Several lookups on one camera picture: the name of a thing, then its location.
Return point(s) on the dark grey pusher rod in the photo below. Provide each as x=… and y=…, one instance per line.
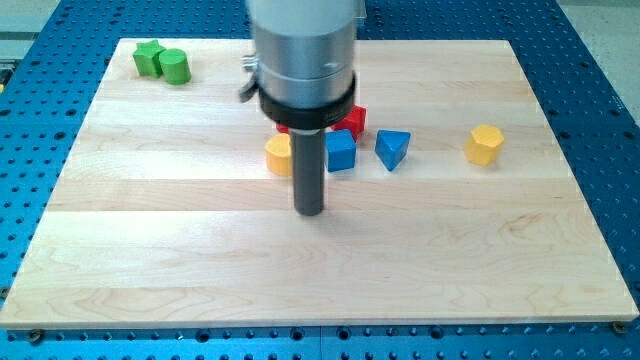
x=308, y=158

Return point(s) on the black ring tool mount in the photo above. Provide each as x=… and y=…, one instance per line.
x=312, y=118

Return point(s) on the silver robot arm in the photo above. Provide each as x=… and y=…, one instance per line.
x=302, y=71

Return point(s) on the red block behind rod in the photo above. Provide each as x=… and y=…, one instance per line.
x=282, y=128

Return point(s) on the blue cube block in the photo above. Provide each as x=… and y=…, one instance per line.
x=341, y=150

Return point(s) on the red block right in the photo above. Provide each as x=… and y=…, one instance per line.
x=354, y=122

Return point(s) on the blue triangular prism block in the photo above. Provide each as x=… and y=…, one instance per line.
x=391, y=147

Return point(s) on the green cylinder block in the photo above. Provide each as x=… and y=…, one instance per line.
x=175, y=67

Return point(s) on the green star block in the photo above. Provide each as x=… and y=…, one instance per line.
x=146, y=58

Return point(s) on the yellow hexagon block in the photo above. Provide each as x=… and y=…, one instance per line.
x=484, y=145

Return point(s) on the blue perforated metal base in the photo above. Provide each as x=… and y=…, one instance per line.
x=50, y=91

